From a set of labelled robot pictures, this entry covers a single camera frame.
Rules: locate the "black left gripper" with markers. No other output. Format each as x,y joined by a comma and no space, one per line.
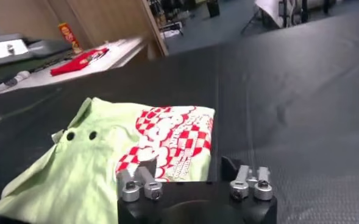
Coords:
20,68

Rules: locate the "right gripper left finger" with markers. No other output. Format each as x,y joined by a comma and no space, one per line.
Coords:
148,179

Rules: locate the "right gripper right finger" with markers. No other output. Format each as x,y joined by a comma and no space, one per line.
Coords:
243,175

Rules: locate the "light green printed t-shirt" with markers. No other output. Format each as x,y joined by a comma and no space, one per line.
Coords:
84,170

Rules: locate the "black table cover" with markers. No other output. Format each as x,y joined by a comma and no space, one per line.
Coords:
289,91

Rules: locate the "folded red t-shirt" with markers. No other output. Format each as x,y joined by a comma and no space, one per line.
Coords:
75,64

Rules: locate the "red chips can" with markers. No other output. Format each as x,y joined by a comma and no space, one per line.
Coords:
69,36

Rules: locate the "white side table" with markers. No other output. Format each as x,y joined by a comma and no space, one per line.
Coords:
115,56

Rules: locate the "wooden folding screen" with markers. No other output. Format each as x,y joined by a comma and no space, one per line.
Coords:
106,21

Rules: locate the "white reflector board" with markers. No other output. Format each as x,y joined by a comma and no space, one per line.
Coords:
269,10

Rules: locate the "black trash bin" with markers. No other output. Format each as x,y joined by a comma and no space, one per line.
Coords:
212,7

